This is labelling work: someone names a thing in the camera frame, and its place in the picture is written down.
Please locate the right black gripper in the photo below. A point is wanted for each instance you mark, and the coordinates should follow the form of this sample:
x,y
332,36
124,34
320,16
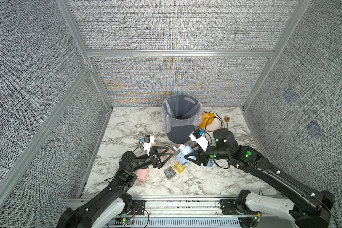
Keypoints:
x,y
201,156

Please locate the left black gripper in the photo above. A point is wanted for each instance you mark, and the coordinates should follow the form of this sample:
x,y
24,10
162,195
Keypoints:
x,y
155,163

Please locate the pink pencil sharpener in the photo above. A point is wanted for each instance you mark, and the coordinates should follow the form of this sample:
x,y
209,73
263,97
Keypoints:
x,y
142,175
171,151

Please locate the clear blue shavings tray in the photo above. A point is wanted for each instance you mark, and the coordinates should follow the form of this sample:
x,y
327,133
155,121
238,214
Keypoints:
x,y
210,163

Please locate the light blue pencil sharpener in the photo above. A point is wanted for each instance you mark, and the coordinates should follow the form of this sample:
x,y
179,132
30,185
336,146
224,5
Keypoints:
x,y
180,152

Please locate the clear grey shavings tray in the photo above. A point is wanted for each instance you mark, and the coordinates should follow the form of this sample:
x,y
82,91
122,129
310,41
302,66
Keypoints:
x,y
169,173

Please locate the clear yellow shavings tray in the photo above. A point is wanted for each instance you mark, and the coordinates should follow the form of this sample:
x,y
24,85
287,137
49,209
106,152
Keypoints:
x,y
179,167

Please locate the dark grey trash bin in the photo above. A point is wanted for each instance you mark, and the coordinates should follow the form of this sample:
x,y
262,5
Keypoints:
x,y
180,135

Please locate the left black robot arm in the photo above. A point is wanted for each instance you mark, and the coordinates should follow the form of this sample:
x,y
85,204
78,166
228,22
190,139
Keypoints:
x,y
114,200

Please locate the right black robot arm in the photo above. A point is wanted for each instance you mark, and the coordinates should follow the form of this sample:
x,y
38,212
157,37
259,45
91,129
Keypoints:
x,y
302,205

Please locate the yellow white patterned bowl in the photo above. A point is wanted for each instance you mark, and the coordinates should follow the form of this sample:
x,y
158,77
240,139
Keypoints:
x,y
211,122

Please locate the gold blue spoon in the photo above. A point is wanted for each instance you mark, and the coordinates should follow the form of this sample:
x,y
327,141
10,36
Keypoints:
x,y
227,119

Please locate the clear plastic bin liner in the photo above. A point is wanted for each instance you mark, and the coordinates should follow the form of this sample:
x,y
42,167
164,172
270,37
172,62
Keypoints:
x,y
181,110

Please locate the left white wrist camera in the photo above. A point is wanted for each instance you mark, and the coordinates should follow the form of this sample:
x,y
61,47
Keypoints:
x,y
147,142

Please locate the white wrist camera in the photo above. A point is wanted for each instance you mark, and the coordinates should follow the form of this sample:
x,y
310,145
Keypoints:
x,y
147,142
198,136

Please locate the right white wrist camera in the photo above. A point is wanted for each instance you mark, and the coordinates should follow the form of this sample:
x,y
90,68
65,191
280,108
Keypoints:
x,y
198,136

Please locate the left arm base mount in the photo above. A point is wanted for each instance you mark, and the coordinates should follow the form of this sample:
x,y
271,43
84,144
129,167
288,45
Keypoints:
x,y
134,207

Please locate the aluminium front rail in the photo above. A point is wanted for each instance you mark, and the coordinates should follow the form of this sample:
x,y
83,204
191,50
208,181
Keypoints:
x,y
204,206

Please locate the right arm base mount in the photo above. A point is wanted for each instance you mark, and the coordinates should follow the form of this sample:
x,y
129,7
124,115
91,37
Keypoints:
x,y
229,207

